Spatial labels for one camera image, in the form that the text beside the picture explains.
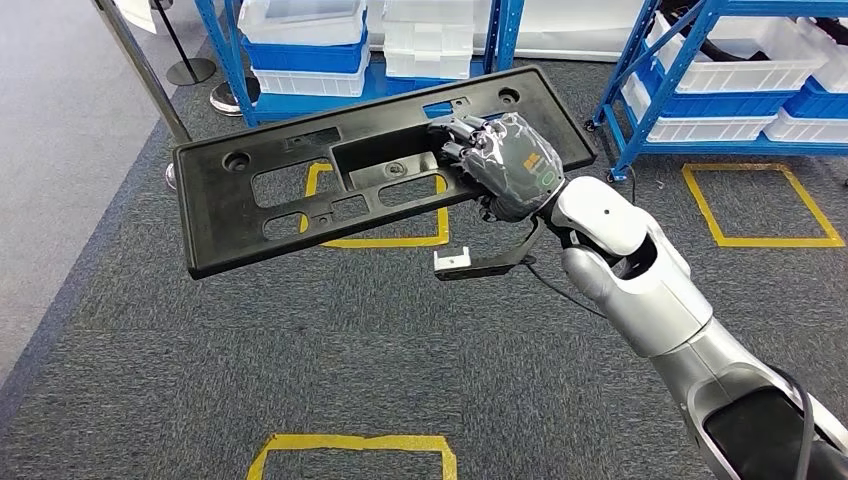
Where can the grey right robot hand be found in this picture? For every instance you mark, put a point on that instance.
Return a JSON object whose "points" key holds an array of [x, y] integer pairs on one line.
{"points": [[517, 172]]}

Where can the black plastic plate holder part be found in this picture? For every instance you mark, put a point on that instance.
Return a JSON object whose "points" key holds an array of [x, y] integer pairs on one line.
{"points": [[218, 232]]}

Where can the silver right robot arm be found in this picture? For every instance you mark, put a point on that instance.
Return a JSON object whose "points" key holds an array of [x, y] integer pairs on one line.
{"points": [[656, 298]]}

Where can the blue metal shelf rack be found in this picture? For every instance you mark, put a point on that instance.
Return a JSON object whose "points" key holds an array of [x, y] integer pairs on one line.
{"points": [[782, 6], [298, 107]]}

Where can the yellow floor tape square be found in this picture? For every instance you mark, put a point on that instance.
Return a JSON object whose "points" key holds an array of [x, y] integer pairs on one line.
{"points": [[762, 242], [397, 242]]}

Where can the blue plastic bin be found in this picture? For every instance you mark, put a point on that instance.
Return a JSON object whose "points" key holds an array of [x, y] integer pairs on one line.
{"points": [[715, 104], [298, 58], [818, 106]]}

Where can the chrome stanchion with black cap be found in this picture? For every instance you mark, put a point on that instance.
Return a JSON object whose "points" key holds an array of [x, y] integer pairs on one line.
{"points": [[222, 99]]}

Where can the stanchion with dark base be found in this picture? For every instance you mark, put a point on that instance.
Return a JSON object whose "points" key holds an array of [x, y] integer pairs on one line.
{"points": [[192, 71]]}

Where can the chrome stanchion with round base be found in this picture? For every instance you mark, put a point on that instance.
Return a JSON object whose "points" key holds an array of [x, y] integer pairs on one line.
{"points": [[144, 73]]}

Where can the pale wrist camera on bracket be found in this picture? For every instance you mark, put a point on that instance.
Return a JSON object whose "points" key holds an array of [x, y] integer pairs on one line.
{"points": [[452, 258]]}

